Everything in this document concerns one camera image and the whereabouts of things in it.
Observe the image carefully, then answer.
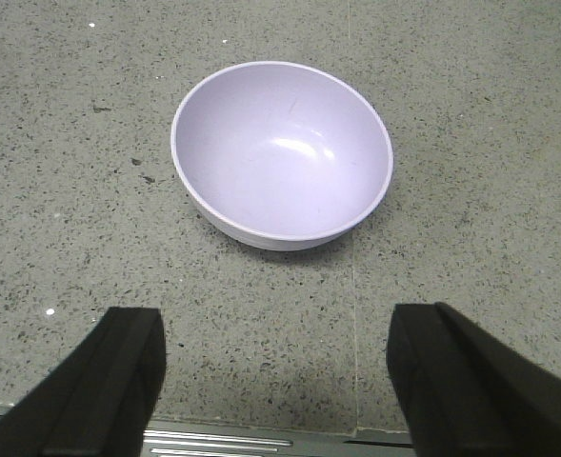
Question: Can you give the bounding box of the purple plastic bowl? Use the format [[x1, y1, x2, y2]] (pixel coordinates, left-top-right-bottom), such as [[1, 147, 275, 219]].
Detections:
[[170, 61, 394, 251]]

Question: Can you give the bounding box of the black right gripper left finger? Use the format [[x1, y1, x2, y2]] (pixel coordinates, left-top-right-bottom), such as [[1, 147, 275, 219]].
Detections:
[[0, 308, 166, 456]]

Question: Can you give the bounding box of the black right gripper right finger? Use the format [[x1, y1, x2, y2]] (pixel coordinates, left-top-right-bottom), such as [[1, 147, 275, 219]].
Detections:
[[386, 303, 561, 456]]

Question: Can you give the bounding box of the black drawer cabinet appliance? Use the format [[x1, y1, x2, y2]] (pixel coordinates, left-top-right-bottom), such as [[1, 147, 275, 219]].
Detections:
[[0, 404, 417, 457]]

